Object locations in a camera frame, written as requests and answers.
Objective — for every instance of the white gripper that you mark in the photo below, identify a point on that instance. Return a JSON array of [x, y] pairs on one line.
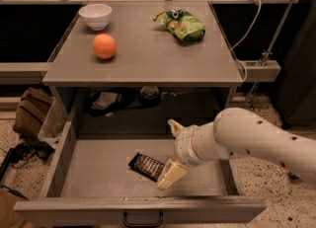
[[183, 146]]

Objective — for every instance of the black rxbar chocolate wrapper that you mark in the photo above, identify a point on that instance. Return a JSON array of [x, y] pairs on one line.
[[146, 166]]

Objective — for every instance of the grey top drawer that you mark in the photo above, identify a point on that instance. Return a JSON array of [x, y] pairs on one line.
[[89, 183]]

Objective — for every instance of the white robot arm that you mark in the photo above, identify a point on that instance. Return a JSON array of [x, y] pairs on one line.
[[236, 133]]

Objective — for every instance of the dark round container under counter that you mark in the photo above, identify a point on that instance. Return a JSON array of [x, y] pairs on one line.
[[149, 96]]

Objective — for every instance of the grey cabinet with counter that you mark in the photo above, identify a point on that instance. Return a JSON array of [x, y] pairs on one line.
[[191, 72]]

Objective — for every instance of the black bag with paper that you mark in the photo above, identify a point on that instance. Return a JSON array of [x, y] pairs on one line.
[[109, 101]]

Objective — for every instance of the clear plastic bin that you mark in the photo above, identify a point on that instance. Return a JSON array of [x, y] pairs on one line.
[[53, 124]]

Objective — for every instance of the orange fruit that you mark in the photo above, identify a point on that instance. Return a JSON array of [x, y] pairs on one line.
[[104, 46]]

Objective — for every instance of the green chip bag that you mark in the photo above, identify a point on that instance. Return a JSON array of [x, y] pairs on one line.
[[181, 24]]

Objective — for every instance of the brown backpack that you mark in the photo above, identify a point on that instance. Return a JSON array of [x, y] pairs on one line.
[[31, 112]]

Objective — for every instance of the white ceramic bowl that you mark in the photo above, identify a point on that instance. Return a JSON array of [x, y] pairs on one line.
[[96, 16]]

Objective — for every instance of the metal stand pole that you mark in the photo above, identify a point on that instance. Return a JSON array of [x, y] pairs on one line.
[[262, 62]]

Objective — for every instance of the black drawer handle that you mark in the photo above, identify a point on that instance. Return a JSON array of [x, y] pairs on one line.
[[143, 220]]

